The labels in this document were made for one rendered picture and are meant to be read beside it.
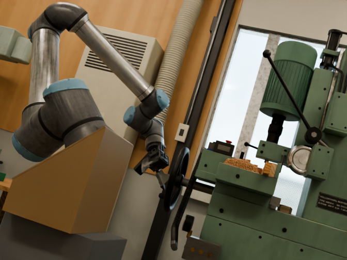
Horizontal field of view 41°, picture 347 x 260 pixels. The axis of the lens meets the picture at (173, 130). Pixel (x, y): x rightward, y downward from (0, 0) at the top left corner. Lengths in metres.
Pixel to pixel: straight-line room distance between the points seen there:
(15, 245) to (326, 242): 1.05
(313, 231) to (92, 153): 0.85
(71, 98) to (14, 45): 2.20
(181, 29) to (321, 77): 1.73
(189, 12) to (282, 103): 1.78
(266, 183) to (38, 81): 0.92
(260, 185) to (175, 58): 1.96
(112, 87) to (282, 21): 1.36
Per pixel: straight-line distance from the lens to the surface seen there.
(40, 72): 1.86
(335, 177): 1.89
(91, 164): 1.33
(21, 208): 1.41
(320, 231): 1.76
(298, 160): 1.85
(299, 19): 3.67
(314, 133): 1.85
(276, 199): 1.80
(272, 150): 1.95
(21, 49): 3.62
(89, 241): 1.37
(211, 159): 1.88
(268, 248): 1.74
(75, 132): 1.50
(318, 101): 1.98
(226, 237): 1.74
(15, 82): 4.09
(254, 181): 1.64
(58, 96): 1.55
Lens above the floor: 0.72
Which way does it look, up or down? 8 degrees up
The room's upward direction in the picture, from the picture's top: 17 degrees clockwise
